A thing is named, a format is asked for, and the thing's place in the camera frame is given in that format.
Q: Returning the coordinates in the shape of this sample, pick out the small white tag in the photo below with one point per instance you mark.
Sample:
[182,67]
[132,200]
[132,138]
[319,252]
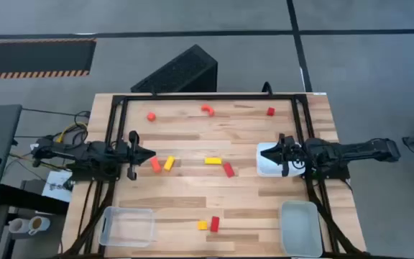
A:
[32,146]

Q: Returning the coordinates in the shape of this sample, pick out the yellow rectangular block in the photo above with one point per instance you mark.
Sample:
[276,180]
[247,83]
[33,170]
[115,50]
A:
[213,160]

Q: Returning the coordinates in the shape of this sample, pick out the white printed paper sheet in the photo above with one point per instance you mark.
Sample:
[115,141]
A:
[58,187]

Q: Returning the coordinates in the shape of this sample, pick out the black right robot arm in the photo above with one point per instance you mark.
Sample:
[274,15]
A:
[354,151]

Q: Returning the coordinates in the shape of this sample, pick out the black hazard-striped floor mat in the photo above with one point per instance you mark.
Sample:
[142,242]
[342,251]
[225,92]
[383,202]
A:
[31,57]

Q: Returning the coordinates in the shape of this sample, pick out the grey plastic bin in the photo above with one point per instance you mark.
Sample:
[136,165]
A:
[300,230]

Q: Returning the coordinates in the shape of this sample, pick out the grey desk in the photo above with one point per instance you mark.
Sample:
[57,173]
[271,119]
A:
[2,162]

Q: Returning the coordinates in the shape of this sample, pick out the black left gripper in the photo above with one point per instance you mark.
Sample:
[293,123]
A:
[133,158]

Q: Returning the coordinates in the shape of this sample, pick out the red rectangular block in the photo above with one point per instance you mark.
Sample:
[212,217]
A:
[229,169]

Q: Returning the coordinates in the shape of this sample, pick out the white plastic bin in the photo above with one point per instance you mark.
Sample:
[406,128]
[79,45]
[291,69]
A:
[264,169]

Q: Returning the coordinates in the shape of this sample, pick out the red square-faced block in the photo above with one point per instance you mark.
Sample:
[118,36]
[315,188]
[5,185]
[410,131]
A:
[215,223]

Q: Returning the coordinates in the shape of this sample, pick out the black metal table frame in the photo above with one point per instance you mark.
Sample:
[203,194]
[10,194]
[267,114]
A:
[207,97]

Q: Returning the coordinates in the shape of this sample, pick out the orange arch block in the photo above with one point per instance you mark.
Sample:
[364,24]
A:
[208,109]

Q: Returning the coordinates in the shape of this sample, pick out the yellow triangle block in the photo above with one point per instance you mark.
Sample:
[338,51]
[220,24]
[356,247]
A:
[202,225]

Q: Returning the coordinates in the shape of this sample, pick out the yellow cylinder block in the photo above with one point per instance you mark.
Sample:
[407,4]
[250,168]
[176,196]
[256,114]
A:
[169,163]

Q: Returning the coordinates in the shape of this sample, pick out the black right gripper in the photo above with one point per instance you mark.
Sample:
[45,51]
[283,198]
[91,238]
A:
[286,154]

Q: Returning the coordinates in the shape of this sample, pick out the black perforated box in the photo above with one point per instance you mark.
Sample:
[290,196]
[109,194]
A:
[182,70]

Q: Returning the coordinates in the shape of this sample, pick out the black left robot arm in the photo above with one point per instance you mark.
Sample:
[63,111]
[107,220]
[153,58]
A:
[85,153]

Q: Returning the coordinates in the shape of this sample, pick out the small orange block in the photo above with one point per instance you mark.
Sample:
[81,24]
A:
[151,116]

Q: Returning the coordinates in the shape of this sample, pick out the white mug with brown drink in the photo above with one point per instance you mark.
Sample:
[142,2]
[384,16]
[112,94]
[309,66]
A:
[39,223]

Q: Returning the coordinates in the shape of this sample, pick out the red cube block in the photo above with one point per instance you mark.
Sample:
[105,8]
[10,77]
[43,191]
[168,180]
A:
[271,111]

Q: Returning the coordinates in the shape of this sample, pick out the orange rectangular block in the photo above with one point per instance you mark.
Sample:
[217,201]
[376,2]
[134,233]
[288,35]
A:
[155,164]

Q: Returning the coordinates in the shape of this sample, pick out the clear plastic bin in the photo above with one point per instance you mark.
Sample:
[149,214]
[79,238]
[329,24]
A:
[128,226]

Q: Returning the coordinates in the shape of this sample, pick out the black low shelf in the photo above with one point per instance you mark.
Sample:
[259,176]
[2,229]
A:
[23,198]

